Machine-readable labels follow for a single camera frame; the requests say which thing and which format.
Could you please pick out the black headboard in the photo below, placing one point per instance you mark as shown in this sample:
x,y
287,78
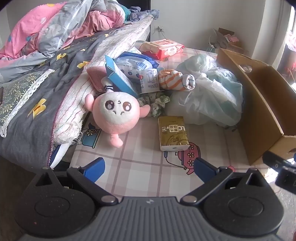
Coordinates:
x,y
141,3

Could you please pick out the red wet wipes pack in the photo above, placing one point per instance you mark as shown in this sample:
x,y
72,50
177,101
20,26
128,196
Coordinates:
x,y
161,47

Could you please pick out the orange striped sock roll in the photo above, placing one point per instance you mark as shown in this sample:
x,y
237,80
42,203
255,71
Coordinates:
x,y
172,80

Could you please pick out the pink floral quilt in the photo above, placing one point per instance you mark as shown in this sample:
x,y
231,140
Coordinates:
x,y
27,30

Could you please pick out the wall socket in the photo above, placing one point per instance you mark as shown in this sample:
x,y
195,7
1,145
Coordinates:
x,y
160,29

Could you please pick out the blue wet wipes pack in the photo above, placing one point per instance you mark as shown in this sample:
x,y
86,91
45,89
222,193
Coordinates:
x,y
131,66

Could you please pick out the blue carton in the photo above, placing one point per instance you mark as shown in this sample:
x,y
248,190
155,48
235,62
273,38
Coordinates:
x,y
120,78

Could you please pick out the small open cardboard box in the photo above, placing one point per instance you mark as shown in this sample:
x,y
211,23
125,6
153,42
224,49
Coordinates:
x,y
222,38

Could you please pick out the green scrunchie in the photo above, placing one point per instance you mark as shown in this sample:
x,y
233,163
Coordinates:
x,y
157,104

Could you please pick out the large cardboard box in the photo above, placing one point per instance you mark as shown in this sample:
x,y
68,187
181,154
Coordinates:
x,y
261,111

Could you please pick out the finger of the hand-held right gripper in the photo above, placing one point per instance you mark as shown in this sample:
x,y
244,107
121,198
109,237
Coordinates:
x,y
286,179
277,160

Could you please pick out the translucent plastic bag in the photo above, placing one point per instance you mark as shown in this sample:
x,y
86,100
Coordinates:
x,y
208,97

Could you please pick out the gold tissue pack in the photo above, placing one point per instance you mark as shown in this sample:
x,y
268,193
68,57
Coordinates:
x,y
172,134

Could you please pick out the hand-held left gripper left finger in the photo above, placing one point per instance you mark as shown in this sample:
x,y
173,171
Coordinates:
x,y
94,168

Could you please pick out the white printed packet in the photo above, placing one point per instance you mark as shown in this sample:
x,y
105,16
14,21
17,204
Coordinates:
x,y
150,81

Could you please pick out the blue purple cloth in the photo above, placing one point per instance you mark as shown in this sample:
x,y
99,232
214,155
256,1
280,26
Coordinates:
x,y
138,14

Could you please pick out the pink plush toy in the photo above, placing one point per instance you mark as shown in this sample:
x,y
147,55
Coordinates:
x,y
115,115

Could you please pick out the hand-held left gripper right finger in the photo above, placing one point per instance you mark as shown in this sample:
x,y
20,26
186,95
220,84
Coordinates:
x,y
203,168

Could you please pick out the grey blanket with yellow print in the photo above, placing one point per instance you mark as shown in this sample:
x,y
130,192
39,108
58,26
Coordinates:
x,y
64,69

